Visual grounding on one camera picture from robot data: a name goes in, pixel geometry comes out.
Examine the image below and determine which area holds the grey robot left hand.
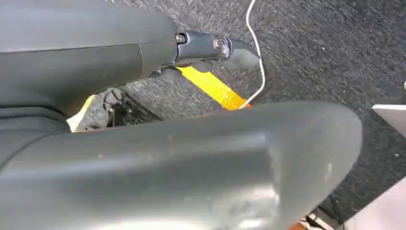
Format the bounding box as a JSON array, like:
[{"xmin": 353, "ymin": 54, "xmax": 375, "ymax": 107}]
[{"xmin": 0, "ymin": 0, "xmax": 363, "ymax": 230}]

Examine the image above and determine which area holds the black robot foot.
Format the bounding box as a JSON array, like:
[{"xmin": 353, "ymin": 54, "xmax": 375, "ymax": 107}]
[{"xmin": 101, "ymin": 88, "xmax": 161, "ymax": 128}]

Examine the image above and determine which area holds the yellow floor tape strip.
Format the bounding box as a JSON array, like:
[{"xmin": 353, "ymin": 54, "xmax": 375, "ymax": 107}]
[{"xmin": 175, "ymin": 66, "xmax": 252, "ymax": 111}]

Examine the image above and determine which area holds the pale yellow tape piece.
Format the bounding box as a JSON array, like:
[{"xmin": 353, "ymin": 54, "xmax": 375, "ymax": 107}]
[{"xmin": 66, "ymin": 94, "xmax": 96, "ymax": 133}]

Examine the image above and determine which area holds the ribbed grey left arm sleeve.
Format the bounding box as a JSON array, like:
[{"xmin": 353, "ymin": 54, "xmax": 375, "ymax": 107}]
[{"xmin": 0, "ymin": 106, "xmax": 71, "ymax": 173}]

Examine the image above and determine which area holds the pale pink board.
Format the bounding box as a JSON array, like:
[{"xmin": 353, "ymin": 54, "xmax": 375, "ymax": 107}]
[{"xmin": 343, "ymin": 176, "xmax": 406, "ymax": 230}]

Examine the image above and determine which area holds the pale grey panel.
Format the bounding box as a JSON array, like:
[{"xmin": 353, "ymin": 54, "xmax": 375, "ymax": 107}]
[{"xmin": 371, "ymin": 103, "xmax": 406, "ymax": 138}]

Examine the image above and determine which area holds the thin white cable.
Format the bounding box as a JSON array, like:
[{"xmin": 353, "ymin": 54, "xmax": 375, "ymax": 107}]
[{"xmin": 237, "ymin": 0, "xmax": 266, "ymax": 111}]

